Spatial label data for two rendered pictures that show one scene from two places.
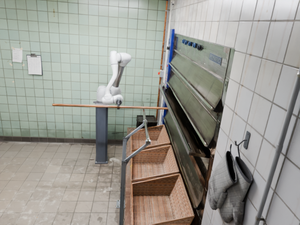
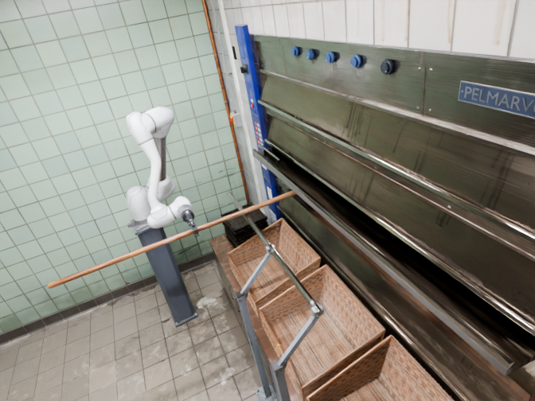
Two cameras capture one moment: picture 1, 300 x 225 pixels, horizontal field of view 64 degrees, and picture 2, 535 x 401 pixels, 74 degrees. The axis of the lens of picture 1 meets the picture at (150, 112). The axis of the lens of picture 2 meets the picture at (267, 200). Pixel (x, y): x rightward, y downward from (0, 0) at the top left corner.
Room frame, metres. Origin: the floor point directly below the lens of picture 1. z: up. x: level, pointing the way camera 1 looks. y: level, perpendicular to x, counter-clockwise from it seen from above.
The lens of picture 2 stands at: (1.04, 0.32, 2.32)
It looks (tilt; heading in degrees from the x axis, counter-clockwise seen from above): 30 degrees down; 348
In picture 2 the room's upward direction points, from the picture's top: 11 degrees counter-clockwise
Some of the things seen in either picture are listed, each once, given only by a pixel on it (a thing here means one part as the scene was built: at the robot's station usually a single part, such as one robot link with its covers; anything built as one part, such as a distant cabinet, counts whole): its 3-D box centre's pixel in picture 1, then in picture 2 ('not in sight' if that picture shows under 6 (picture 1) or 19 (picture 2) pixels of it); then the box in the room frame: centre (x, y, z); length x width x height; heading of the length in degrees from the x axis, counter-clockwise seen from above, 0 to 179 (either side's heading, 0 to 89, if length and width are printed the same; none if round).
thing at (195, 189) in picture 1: (179, 142); (353, 263); (2.33, -0.34, 1.02); 1.79 x 0.11 x 0.19; 6
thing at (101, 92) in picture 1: (102, 93); (139, 201); (3.45, 0.73, 1.17); 0.18 x 0.16 x 0.22; 131
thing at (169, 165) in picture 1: (152, 166); (316, 327); (2.28, -0.08, 0.72); 0.56 x 0.49 x 0.28; 5
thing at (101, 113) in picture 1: (102, 133); (166, 271); (3.44, 0.74, 0.50); 0.21 x 0.21 x 1.00; 10
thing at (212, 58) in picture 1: (193, 49); (349, 70); (2.33, -0.37, 1.99); 1.80 x 0.08 x 0.21; 6
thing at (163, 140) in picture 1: (148, 141); (271, 263); (2.88, -0.01, 0.72); 0.56 x 0.49 x 0.28; 7
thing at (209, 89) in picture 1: (188, 70); (346, 120); (2.33, -0.34, 1.80); 1.79 x 0.11 x 0.19; 6
